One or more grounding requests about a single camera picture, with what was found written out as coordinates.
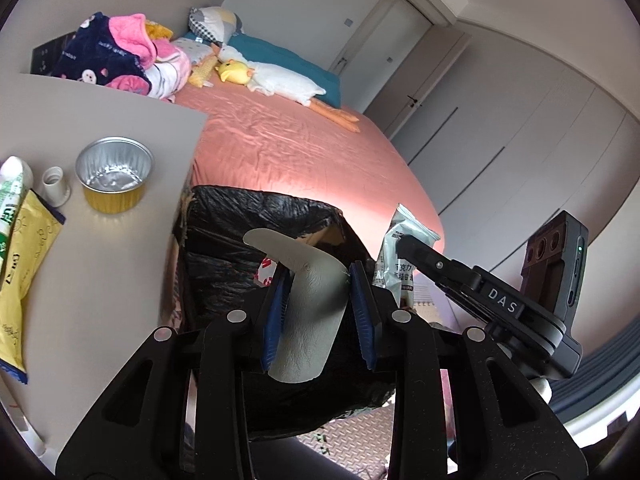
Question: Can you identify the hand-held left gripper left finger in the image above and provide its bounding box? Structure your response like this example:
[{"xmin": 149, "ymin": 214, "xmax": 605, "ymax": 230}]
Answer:
[{"xmin": 55, "ymin": 260, "xmax": 296, "ymax": 480}]

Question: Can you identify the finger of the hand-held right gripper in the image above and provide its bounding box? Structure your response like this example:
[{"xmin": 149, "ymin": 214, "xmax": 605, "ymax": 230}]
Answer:
[{"xmin": 395, "ymin": 235, "xmax": 482, "ymax": 297}]

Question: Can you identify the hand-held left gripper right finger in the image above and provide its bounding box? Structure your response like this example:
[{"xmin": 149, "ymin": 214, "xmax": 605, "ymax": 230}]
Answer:
[{"xmin": 347, "ymin": 260, "xmax": 588, "ymax": 480}]

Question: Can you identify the white snack packet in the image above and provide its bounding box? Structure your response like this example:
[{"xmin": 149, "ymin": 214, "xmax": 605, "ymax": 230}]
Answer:
[{"xmin": 372, "ymin": 203, "xmax": 442, "ymax": 311}]

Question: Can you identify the cardboard bin with black bag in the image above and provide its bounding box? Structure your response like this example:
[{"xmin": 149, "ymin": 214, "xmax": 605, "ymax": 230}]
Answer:
[{"xmin": 172, "ymin": 185, "xmax": 401, "ymax": 436}]

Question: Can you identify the foil cup with yellow side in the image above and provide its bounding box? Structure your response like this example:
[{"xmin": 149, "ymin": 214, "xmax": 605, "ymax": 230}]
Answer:
[{"xmin": 75, "ymin": 136, "xmax": 155, "ymax": 215}]

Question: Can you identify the yellow packet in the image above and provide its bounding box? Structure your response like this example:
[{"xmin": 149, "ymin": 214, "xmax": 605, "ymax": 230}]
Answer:
[{"xmin": 0, "ymin": 189, "xmax": 67, "ymax": 385}]

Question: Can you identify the small white plastic cup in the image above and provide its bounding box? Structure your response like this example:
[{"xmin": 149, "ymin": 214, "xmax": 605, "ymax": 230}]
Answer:
[{"xmin": 41, "ymin": 166, "xmax": 71, "ymax": 207}]

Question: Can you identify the white green tube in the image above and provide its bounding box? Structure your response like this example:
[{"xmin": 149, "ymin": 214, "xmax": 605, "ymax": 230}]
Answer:
[{"xmin": 0, "ymin": 156, "xmax": 35, "ymax": 271}]

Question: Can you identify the foam floor mat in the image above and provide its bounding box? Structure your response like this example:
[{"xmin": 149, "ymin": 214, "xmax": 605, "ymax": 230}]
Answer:
[{"xmin": 295, "ymin": 400, "xmax": 401, "ymax": 480}]

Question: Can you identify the grey wardrobe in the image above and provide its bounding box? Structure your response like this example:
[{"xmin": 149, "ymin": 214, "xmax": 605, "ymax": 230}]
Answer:
[{"xmin": 390, "ymin": 55, "xmax": 640, "ymax": 273}]

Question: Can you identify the bed with pink sheet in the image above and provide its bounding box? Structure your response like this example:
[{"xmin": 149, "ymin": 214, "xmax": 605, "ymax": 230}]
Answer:
[{"xmin": 170, "ymin": 75, "xmax": 443, "ymax": 261}]

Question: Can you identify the white goose plush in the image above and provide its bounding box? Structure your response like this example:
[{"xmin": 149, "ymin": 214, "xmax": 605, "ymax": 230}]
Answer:
[{"xmin": 217, "ymin": 44, "xmax": 361, "ymax": 133}]

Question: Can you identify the white room door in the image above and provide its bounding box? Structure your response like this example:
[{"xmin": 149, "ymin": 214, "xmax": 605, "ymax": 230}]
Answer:
[{"xmin": 327, "ymin": 0, "xmax": 436, "ymax": 77}]

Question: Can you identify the yellow duck plush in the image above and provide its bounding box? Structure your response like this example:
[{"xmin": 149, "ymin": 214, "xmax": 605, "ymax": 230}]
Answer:
[{"xmin": 215, "ymin": 59, "xmax": 253, "ymax": 86}]

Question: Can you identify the yellow long plush toy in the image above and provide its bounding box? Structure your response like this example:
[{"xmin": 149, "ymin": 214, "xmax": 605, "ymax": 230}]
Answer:
[{"xmin": 189, "ymin": 55, "xmax": 221, "ymax": 89}]

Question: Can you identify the small pale pillow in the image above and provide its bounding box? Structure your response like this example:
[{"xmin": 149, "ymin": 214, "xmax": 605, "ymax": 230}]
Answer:
[{"xmin": 172, "ymin": 37, "xmax": 216, "ymax": 66}]

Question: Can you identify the checkered patchwork pillow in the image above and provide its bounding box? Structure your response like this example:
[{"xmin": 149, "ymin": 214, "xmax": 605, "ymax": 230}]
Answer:
[{"xmin": 188, "ymin": 6, "xmax": 244, "ymax": 43}]

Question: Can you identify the yellow cloth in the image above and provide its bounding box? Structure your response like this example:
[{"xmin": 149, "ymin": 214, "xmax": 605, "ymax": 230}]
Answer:
[{"xmin": 145, "ymin": 17, "xmax": 174, "ymax": 41}]

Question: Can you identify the pink quilted cloth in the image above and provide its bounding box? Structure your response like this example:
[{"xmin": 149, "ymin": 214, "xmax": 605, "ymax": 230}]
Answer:
[{"xmin": 107, "ymin": 15, "xmax": 192, "ymax": 100}]

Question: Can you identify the navy printed blanket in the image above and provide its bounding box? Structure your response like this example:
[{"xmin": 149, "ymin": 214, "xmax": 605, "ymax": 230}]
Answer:
[{"xmin": 52, "ymin": 11, "xmax": 153, "ymax": 92}]

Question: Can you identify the grey door with black handle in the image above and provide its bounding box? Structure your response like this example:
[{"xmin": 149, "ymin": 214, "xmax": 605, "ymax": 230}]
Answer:
[{"xmin": 362, "ymin": 30, "xmax": 472, "ymax": 137}]

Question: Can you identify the black wall socket panel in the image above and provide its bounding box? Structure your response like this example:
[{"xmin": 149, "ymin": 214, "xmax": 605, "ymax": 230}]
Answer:
[{"xmin": 31, "ymin": 31, "xmax": 76, "ymax": 76}]

